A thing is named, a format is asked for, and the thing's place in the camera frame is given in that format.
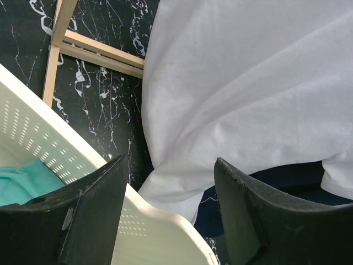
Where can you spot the white t shirt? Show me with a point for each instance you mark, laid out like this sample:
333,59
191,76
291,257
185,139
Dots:
260,84

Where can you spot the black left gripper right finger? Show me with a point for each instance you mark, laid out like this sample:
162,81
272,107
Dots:
263,225

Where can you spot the navy blue t shirt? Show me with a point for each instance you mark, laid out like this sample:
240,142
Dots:
300,180

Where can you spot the white plastic laundry basket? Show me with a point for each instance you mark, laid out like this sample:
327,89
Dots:
31,130

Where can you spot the teal garment in basket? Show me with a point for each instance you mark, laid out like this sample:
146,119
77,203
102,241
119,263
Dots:
22,184

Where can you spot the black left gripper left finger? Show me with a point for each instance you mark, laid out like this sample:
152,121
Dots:
76,224

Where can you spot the wooden clothes rack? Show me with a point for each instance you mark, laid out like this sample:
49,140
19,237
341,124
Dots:
67,42

